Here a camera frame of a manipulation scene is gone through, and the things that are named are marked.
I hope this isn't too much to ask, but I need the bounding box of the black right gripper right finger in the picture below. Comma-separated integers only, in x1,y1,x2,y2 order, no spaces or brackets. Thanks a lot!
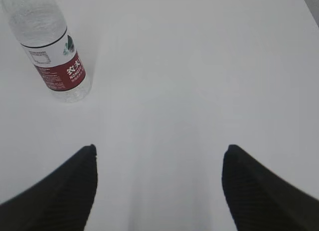
221,145,319,231

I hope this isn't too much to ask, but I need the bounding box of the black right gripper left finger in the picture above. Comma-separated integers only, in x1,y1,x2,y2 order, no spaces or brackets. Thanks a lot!
0,145,98,231

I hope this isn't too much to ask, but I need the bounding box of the clear Nongfu Spring water bottle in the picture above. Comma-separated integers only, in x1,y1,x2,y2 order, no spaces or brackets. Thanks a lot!
0,0,91,103

